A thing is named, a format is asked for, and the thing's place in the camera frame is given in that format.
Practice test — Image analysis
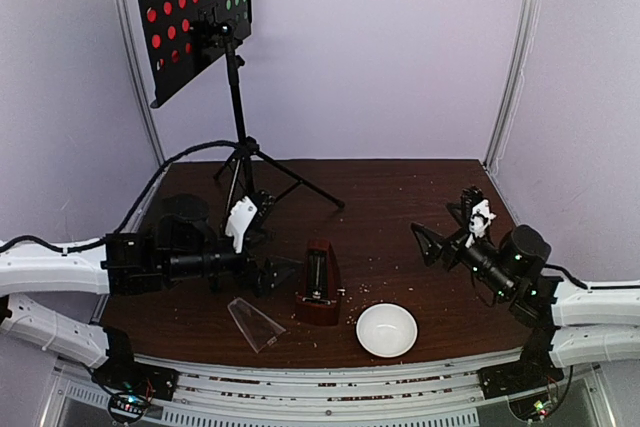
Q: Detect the left aluminium frame post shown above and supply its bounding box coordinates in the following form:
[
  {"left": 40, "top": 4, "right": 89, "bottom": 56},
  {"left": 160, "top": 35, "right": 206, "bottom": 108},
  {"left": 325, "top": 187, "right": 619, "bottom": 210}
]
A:
[{"left": 114, "top": 0, "right": 165, "bottom": 165}]

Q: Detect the clear plastic metronome cover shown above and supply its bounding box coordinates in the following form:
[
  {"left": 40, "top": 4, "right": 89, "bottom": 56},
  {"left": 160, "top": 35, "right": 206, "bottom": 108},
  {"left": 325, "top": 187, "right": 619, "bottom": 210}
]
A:
[{"left": 227, "top": 297, "right": 286, "bottom": 353}]

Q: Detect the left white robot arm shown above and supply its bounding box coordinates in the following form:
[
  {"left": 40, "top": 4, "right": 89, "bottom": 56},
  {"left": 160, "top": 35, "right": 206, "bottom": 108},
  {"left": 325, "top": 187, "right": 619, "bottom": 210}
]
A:
[{"left": 1, "top": 194, "right": 301, "bottom": 391}]

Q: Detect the black perforated music stand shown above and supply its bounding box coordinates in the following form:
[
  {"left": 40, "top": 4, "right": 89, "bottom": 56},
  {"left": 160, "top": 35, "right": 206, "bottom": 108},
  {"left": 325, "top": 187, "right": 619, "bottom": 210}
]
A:
[{"left": 137, "top": 0, "right": 345, "bottom": 209}]

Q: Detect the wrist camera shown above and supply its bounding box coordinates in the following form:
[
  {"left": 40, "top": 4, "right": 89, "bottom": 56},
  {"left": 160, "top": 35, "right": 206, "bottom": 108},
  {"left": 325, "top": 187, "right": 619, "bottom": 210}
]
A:
[
  {"left": 461, "top": 186, "right": 496, "bottom": 248},
  {"left": 224, "top": 190, "right": 275, "bottom": 254}
]

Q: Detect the aluminium front rail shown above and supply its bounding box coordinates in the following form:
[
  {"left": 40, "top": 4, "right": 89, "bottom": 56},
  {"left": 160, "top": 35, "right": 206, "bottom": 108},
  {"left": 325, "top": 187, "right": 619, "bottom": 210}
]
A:
[{"left": 49, "top": 341, "right": 616, "bottom": 427}]

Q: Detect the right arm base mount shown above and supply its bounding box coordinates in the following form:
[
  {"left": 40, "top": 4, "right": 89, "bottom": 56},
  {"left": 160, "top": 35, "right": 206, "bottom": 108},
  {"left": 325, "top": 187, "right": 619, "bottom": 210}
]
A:
[{"left": 478, "top": 361, "right": 573, "bottom": 424}]

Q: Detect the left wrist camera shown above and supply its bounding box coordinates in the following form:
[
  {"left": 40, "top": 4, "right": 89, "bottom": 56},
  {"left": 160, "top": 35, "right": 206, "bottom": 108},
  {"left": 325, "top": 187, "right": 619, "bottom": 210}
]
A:
[{"left": 224, "top": 190, "right": 275, "bottom": 254}]

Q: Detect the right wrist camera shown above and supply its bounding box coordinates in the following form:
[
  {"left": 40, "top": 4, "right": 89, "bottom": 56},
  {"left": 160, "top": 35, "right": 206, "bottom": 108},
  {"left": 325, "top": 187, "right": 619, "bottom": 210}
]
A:
[{"left": 461, "top": 186, "right": 496, "bottom": 248}]

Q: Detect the aluminium frame post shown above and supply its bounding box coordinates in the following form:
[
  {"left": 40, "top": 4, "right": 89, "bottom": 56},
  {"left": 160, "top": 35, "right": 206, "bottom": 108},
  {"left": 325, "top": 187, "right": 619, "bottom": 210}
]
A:
[
  {"left": 484, "top": 0, "right": 540, "bottom": 175},
  {"left": 114, "top": 0, "right": 165, "bottom": 165}
]

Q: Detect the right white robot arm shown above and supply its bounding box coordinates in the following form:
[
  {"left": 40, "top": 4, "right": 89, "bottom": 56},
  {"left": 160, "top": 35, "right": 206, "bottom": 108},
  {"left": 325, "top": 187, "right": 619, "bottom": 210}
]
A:
[{"left": 411, "top": 200, "right": 639, "bottom": 389}]

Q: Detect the right aluminium frame post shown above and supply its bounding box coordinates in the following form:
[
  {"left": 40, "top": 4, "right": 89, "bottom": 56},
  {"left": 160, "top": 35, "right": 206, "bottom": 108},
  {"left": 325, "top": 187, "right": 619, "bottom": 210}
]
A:
[{"left": 484, "top": 0, "right": 540, "bottom": 175}]

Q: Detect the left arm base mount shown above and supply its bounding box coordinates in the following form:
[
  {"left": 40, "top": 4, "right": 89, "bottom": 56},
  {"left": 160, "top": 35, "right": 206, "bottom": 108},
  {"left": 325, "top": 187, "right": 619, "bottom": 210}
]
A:
[{"left": 90, "top": 327, "right": 179, "bottom": 425}]

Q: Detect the white ceramic bowl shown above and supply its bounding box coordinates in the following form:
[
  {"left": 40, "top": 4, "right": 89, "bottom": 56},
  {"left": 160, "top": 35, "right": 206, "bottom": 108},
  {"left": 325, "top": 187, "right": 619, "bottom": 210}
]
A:
[{"left": 355, "top": 303, "right": 419, "bottom": 358}]

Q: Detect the red wooden metronome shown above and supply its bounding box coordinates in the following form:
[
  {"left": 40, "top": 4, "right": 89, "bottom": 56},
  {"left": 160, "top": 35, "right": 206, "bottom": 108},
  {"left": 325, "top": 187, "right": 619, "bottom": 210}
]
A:
[{"left": 295, "top": 239, "right": 344, "bottom": 327}]

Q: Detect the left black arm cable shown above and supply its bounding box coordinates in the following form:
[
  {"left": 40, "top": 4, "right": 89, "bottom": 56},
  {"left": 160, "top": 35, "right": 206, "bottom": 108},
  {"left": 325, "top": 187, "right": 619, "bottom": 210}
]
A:
[{"left": 14, "top": 139, "right": 246, "bottom": 256}]

